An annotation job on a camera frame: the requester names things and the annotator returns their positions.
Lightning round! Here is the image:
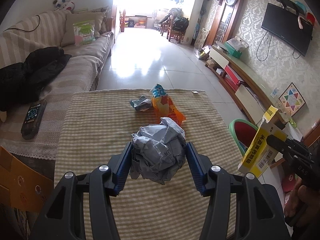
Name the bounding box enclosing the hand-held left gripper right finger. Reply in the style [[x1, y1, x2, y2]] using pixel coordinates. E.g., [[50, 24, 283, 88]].
[[185, 142, 292, 240]]

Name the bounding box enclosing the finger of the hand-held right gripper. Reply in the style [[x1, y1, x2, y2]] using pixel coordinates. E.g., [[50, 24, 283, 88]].
[[266, 134, 290, 158]]

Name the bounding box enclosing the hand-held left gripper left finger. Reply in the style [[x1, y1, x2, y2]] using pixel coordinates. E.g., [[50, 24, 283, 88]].
[[30, 141, 133, 240]]

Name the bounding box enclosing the yellow cardboard box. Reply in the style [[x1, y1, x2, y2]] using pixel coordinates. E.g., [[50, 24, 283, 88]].
[[237, 105, 288, 178]]

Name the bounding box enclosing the green bin with red inside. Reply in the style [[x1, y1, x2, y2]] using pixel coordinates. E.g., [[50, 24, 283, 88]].
[[229, 119, 259, 155]]

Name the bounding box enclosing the grey printed paper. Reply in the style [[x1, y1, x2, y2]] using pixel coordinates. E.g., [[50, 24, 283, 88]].
[[129, 116, 187, 185]]

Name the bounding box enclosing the person's right hand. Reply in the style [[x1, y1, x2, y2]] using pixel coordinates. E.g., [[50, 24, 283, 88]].
[[295, 180, 320, 210]]

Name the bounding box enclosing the red plastic object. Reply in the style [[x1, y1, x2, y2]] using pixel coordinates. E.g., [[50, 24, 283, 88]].
[[281, 172, 302, 193]]

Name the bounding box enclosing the star checkers board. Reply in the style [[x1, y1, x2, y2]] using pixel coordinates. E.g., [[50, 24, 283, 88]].
[[278, 82, 307, 117]]

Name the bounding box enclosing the striped beige table mat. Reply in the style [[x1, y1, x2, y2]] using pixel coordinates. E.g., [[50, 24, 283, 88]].
[[54, 88, 253, 240]]

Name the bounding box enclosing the small crumpled grey wrapper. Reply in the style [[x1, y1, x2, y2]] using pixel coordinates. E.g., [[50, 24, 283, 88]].
[[129, 95, 153, 112]]

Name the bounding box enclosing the orange snack bag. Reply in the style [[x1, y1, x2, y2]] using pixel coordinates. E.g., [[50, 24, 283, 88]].
[[150, 83, 187, 125]]

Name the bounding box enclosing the long wooden tv cabinet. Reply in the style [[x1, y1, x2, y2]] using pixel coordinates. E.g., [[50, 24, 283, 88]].
[[205, 44, 300, 140]]

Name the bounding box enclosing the red flat box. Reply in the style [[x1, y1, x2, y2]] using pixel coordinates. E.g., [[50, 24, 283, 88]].
[[223, 65, 244, 85]]

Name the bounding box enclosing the teal cardboard box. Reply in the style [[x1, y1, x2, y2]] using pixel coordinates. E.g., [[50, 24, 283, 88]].
[[223, 42, 243, 58]]

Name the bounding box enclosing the dark rectangular box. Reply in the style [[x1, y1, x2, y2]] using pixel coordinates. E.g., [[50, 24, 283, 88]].
[[20, 99, 48, 140]]

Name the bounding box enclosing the orange cardboard box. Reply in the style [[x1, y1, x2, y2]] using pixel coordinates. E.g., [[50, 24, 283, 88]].
[[0, 146, 54, 210]]

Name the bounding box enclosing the beige covered sofa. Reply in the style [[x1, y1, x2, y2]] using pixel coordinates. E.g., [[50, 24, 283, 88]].
[[0, 6, 117, 160]]

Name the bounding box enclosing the black flat television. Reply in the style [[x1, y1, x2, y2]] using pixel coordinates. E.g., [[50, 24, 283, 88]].
[[261, 2, 313, 57]]

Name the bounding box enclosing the gold foil bag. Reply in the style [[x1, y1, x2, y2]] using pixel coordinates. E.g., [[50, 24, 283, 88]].
[[196, 45, 212, 60]]

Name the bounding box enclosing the black jacket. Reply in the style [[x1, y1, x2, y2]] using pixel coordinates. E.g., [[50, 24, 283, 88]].
[[0, 46, 72, 112]]

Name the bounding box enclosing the teal container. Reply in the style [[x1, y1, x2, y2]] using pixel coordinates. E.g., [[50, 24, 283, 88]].
[[295, 1, 308, 14]]

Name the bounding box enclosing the black curved device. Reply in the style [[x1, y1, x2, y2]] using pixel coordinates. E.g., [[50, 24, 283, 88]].
[[272, 0, 302, 12]]

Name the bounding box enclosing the wooden chair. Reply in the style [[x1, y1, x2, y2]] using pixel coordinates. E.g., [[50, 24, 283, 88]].
[[161, 15, 187, 44]]

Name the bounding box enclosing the green white package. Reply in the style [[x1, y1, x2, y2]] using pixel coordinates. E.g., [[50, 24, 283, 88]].
[[73, 20, 97, 47]]

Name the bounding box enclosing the black bag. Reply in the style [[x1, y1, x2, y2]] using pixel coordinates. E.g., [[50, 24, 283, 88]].
[[173, 17, 190, 30]]

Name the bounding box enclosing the beige cushion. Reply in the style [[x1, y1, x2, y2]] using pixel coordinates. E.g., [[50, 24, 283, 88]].
[[61, 11, 105, 47]]

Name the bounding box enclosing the white black plush toy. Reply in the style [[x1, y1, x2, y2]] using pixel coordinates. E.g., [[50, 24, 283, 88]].
[[52, 0, 75, 12]]

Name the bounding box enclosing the black looped cable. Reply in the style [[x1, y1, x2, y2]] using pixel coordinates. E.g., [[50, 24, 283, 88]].
[[257, 32, 272, 62]]

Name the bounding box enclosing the thin black cable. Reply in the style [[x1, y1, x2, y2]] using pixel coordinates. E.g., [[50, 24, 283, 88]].
[[2, 14, 42, 33]]

